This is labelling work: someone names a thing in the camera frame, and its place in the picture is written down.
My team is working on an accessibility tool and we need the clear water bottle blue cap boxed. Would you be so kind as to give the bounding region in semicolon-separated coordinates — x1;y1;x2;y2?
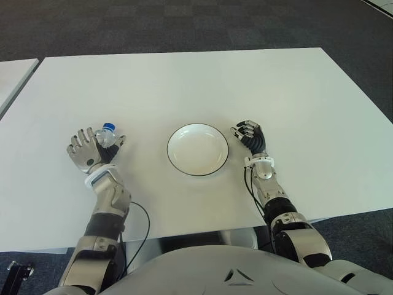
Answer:
94;122;119;149

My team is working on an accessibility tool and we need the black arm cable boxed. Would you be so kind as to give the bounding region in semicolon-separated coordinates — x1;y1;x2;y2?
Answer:
244;165;277;248
119;201;152;277

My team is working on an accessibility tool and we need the grey robot torso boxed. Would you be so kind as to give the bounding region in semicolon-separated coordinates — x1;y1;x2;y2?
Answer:
39;246;393;295

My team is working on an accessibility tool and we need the black metal stand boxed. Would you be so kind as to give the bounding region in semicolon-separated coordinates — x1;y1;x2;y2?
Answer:
0;260;34;295

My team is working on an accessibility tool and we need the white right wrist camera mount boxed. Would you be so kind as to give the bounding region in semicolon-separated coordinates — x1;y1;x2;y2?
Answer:
244;155;274;168

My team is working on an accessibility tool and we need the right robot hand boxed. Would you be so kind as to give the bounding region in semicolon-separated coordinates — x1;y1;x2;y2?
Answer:
230;120;268;154

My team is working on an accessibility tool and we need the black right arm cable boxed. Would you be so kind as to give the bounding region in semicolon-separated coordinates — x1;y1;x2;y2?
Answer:
244;165;277;248

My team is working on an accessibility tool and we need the white robot waist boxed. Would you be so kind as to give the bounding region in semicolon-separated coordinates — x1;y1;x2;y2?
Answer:
214;228;259;250

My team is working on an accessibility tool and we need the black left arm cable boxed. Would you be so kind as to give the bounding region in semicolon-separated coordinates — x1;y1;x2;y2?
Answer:
119;201;152;277

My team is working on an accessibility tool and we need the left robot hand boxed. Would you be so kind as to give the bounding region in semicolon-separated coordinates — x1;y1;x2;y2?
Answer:
66;127;127;173

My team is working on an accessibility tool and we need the neighbouring white table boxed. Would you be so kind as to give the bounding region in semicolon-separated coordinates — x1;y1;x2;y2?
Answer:
0;58;41;115

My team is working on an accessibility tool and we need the white plate black rim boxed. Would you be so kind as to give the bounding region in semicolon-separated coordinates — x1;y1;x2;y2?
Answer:
166;123;230;177

